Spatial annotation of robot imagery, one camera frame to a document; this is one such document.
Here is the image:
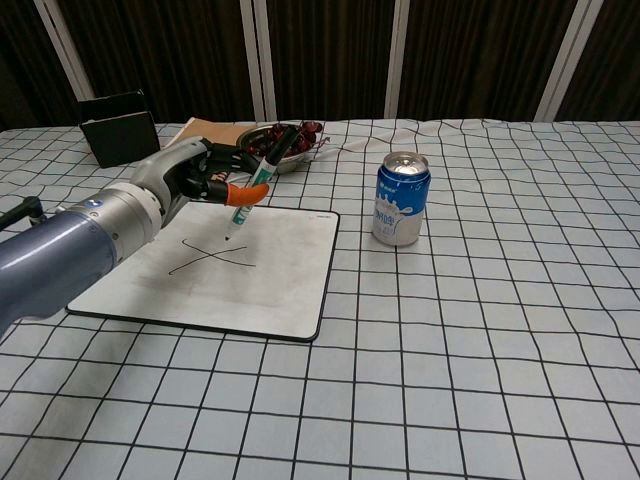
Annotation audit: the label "blue and white drink can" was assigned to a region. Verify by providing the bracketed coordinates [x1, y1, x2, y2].
[371, 151, 432, 248]

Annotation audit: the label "dark red cherries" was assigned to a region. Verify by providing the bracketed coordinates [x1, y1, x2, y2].
[247, 120, 332, 160]

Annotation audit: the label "steel bowl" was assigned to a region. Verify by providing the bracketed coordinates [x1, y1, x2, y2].
[235, 123, 329, 176]

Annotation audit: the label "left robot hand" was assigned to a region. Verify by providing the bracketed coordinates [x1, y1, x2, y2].
[129, 136, 270, 227]

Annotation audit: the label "white checked tablecloth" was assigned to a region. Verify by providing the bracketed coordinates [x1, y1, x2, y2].
[0, 117, 640, 480]

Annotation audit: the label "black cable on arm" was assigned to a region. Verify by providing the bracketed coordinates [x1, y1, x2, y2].
[0, 196, 47, 232]

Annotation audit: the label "brown spiral notebook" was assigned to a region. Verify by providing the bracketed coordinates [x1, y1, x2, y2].
[164, 117, 257, 149]

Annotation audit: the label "dark curtain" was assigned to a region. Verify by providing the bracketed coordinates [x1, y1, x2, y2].
[0, 0, 640, 132]

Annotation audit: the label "white dry-erase board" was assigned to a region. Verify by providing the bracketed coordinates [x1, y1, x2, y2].
[66, 201, 341, 344]

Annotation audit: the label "white frame post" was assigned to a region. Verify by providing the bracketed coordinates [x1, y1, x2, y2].
[238, 0, 278, 123]
[32, 0, 96, 101]
[384, 0, 411, 120]
[532, 0, 593, 123]

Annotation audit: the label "whiteboard marker with black cap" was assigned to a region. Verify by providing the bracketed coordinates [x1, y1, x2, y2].
[225, 125, 298, 243]

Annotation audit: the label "black box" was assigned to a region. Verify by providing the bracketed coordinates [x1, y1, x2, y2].
[77, 89, 162, 169]

